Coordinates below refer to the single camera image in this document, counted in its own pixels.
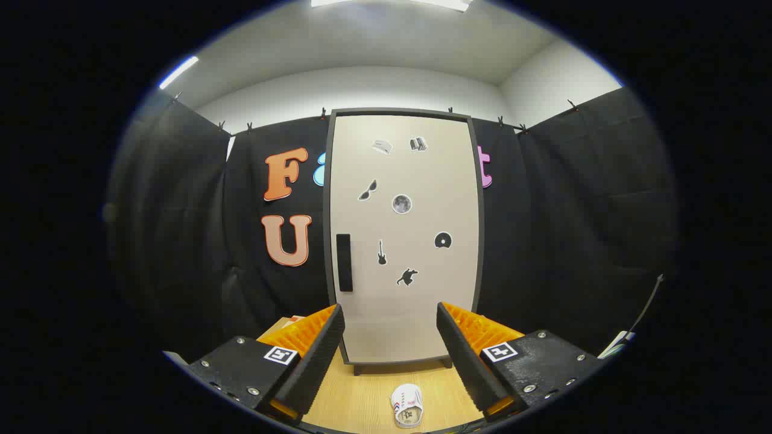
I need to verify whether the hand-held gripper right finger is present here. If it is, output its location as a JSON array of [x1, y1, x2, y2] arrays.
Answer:
[[436, 301, 605, 423]]

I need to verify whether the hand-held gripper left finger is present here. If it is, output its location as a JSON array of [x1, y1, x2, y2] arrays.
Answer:
[[189, 303, 346, 423]]

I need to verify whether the white shoe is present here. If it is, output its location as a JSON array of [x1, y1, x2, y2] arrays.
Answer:
[[390, 383, 424, 429]]

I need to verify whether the black cabinet door handle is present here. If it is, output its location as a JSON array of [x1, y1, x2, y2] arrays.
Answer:
[[336, 233, 353, 293]]

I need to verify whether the dark grey shoe cabinet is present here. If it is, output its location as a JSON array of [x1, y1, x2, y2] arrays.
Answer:
[[323, 108, 486, 376]]

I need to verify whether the beige shoe cabinet door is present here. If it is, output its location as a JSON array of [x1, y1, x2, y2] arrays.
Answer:
[[331, 115, 481, 365]]

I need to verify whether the white green printed object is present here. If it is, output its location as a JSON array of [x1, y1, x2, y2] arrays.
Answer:
[[597, 330, 635, 360]]

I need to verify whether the black backdrop cloth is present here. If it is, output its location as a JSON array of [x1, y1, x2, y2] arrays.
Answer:
[[106, 84, 679, 362]]

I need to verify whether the ceiling light strip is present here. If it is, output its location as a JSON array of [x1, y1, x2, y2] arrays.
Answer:
[[159, 55, 200, 90]]

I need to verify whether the ceiling light panel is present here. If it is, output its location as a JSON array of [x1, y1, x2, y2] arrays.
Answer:
[[311, 0, 472, 13]]

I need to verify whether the black slanted frame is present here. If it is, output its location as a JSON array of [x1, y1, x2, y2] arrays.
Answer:
[[627, 274, 665, 335]]

